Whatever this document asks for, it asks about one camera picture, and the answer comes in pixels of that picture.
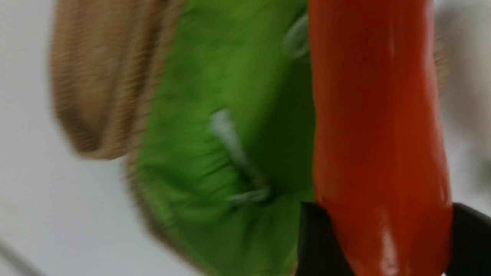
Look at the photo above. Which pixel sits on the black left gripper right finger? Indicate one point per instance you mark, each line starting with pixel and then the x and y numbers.
pixel 471 237

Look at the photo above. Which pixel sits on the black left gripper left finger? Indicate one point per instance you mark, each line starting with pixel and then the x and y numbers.
pixel 318 251

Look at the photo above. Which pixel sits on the red chili pepper toy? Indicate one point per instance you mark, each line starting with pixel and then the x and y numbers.
pixel 380 168

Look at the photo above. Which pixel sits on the green fabric basket liner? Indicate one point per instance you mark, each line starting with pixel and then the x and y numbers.
pixel 221 148

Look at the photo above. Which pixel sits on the woven rattan basket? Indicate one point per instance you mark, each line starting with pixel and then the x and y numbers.
pixel 102 53

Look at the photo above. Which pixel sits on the white liner drawstring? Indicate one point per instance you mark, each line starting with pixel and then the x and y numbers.
pixel 223 128

